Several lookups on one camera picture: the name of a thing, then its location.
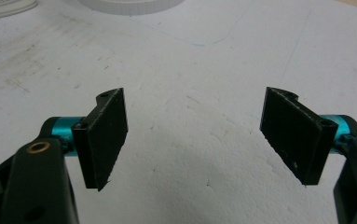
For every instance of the white pole stand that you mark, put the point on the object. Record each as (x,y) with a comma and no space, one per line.
(5,7)

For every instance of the white ridged round plate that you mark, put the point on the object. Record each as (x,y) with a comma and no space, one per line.
(129,6)

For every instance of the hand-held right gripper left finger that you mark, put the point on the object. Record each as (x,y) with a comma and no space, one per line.
(104,140)

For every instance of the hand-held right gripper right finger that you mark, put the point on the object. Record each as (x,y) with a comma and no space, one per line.
(297,140)

